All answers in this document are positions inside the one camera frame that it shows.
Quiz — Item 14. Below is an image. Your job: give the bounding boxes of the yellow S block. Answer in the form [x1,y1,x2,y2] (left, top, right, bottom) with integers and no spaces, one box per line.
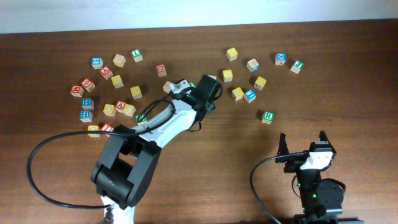
[130,85,142,99]
[222,70,233,82]

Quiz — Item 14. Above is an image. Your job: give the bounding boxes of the green V block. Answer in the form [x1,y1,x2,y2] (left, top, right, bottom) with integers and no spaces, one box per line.
[135,114,147,126]

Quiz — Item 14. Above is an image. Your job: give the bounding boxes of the green Z block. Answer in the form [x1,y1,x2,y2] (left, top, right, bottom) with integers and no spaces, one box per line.
[189,82,197,88]

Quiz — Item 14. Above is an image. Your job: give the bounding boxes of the plain wood block top left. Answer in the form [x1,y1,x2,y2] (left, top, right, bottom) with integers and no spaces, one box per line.
[113,54,126,68]

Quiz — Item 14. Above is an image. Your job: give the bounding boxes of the wood block blue side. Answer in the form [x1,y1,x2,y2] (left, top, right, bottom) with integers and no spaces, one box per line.
[246,58,259,72]

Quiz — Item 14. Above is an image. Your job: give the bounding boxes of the red A block lower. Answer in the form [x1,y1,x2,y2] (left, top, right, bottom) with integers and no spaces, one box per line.
[114,100,126,113]

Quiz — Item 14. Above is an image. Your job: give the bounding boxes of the upper blue H block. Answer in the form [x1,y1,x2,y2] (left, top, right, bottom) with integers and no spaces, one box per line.
[81,98,94,110]

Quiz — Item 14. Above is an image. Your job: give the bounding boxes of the red I block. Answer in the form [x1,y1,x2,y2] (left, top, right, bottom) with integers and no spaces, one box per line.
[100,123,114,137]

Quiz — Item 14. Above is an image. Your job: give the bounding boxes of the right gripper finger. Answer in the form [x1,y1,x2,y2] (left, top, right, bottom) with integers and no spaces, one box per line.
[277,133,289,156]
[319,130,330,144]

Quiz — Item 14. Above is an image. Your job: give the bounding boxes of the red A block upper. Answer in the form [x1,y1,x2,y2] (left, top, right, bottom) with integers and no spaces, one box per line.
[99,66,113,80]

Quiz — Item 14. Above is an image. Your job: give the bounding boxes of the green J block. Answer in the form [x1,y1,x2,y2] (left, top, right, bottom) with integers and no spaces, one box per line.
[290,60,304,74]

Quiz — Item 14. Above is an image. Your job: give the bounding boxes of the yellow block beside blue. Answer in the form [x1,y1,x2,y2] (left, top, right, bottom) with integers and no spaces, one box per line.
[231,87,244,101]

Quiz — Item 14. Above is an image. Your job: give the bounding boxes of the blue block far left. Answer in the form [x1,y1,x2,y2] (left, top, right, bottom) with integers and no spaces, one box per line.
[91,57,103,70]

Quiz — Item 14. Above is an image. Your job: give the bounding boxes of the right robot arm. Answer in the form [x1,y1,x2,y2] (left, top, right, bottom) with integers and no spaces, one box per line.
[275,131,364,224]

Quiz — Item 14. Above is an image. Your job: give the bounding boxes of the lower blue H block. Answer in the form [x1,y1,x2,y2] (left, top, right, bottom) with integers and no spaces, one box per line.
[79,110,93,122]

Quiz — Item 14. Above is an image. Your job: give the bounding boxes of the red a block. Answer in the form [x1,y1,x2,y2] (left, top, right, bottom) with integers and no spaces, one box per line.
[99,66,113,80]
[114,100,126,113]

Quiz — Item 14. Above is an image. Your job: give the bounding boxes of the yellow block beside A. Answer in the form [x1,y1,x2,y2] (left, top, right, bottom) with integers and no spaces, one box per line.
[123,104,136,117]

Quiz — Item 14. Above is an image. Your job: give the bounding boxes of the plain wood block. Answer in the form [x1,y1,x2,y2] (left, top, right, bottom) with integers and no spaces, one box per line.
[113,54,126,68]
[163,81,174,93]

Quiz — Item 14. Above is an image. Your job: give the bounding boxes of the white picture block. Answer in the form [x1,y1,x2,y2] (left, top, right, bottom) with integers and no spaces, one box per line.
[208,75,217,80]

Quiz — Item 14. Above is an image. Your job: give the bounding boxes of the blue h block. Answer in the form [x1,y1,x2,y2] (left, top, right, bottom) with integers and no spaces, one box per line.
[79,110,93,122]
[81,98,94,110]

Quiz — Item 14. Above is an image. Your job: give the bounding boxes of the blue X block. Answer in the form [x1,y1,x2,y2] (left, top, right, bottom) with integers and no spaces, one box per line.
[275,53,287,65]

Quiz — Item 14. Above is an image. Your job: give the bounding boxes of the yellow block lower left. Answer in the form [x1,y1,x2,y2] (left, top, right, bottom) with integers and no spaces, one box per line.
[103,104,117,116]

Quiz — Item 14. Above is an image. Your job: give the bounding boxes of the yellow block top right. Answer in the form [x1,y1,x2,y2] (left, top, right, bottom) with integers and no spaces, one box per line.
[226,47,238,61]

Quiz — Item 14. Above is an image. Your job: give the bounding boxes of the yellow block near A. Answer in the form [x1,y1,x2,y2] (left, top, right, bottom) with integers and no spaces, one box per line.
[111,75,124,88]

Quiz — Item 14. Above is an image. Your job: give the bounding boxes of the red picture block centre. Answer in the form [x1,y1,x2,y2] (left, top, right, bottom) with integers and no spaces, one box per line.
[155,64,167,77]

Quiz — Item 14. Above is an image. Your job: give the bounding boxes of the plain wood block centre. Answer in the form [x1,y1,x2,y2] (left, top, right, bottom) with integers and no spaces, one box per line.
[163,81,174,93]

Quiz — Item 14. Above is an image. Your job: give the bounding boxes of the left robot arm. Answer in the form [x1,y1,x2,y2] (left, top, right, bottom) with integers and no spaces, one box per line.
[91,75,223,223]

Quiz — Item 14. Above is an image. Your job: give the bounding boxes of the green L block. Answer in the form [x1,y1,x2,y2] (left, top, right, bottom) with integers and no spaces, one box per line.
[131,49,143,62]

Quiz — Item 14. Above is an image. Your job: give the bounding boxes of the green R block right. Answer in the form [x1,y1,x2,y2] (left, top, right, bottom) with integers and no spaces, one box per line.
[261,111,274,124]

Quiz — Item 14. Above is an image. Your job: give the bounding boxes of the red M block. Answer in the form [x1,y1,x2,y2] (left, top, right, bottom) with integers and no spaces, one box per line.
[70,85,84,98]

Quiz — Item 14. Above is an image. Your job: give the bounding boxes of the red 9 block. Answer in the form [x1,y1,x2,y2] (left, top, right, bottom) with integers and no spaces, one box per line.
[81,78,95,92]

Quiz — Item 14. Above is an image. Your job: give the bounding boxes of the blue picture block right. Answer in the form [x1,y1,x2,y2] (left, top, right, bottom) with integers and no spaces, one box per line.
[244,89,257,103]

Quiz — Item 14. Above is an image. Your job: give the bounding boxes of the yellow block bottom left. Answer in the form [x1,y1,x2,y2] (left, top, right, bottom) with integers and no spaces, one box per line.
[87,125,100,138]

